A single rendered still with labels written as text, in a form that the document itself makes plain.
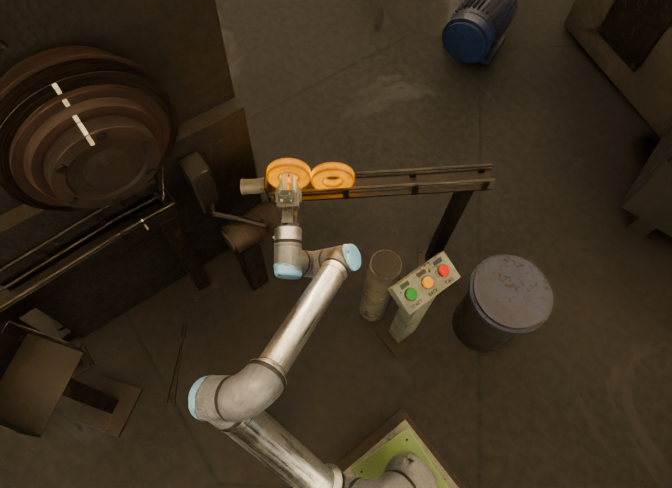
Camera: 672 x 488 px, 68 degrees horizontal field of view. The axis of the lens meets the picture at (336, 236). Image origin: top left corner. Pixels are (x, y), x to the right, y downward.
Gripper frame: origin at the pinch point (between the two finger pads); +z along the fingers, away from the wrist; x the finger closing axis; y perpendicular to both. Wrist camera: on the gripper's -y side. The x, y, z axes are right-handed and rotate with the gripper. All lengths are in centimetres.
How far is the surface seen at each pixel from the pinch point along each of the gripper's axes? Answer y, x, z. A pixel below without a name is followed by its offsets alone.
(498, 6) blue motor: -80, -111, 123
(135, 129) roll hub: 48, 35, -5
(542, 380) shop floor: -57, -108, -76
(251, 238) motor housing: -20.9, 15.1, -19.4
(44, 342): 1, 77, -57
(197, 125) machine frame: 8.3, 29.8, 13.4
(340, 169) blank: 4.0, -17.8, -0.5
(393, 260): -16, -38, -29
